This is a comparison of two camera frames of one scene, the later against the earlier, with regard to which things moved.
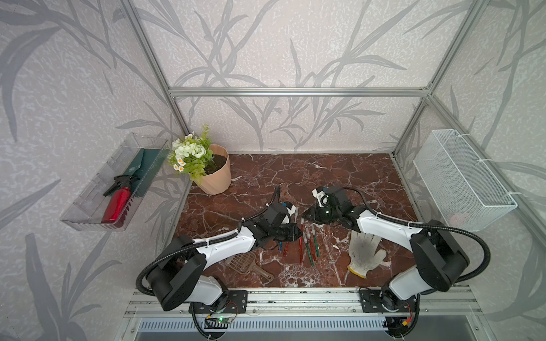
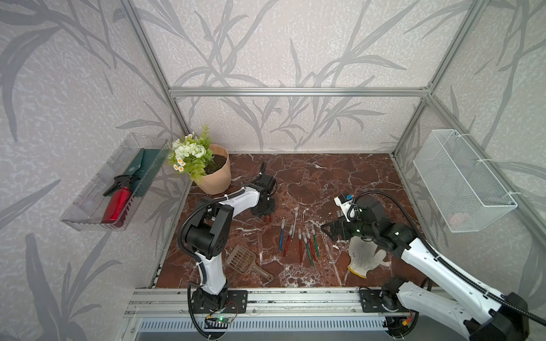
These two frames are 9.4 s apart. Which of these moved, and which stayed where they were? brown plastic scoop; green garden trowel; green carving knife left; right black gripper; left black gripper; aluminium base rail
Moved: right black gripper; left black gripper
Stayed: brown plastic scoop; aluminium base rail; green garden trowel; green carving knife left
